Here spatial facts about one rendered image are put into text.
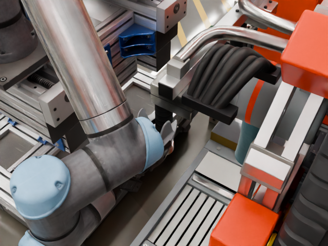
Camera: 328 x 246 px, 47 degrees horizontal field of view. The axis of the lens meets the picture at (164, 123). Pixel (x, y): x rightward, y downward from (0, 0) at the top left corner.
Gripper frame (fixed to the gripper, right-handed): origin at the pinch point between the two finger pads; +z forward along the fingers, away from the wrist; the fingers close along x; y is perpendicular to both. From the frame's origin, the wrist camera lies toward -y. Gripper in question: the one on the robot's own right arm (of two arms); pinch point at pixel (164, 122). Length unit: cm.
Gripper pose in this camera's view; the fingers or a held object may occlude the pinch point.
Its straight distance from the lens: 77.7
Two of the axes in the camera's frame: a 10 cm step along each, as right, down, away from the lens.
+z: 5.5, -6.2, 5.6
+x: -8.4, -4.1, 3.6
